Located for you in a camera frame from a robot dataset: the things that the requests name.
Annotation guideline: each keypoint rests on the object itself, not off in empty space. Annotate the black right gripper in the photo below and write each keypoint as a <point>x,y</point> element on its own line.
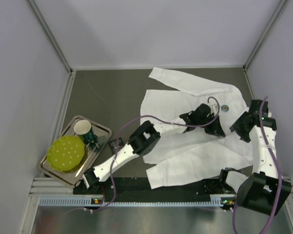
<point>240,127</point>

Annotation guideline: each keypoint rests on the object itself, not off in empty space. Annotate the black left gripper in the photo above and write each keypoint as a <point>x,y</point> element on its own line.
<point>215,127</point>

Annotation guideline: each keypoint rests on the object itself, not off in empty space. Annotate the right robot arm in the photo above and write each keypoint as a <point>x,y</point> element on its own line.
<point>264,191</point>

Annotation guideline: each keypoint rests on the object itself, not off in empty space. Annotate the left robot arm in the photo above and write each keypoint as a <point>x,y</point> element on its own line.
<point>142,141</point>

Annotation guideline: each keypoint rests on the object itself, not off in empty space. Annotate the blue round brooch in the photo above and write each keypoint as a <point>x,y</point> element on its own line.
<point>224,108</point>

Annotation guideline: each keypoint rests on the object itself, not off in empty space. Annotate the white button-up shirt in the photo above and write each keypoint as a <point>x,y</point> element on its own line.
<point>179,159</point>

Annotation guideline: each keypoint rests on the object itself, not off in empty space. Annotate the small black box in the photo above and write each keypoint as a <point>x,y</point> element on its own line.
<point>115,144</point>

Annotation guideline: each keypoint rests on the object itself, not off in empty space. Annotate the green paper cup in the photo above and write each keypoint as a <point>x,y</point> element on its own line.
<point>83,128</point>

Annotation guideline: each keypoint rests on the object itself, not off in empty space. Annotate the metal knife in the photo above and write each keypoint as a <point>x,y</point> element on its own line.
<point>81,170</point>

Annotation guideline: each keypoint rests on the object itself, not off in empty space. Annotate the green polka dot plate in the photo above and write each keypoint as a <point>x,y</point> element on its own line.
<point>66,153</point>

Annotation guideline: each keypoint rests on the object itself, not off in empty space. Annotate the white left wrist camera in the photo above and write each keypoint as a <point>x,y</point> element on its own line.
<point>214,108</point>

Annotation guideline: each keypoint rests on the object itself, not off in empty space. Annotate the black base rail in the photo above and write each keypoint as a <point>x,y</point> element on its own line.
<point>139,190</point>

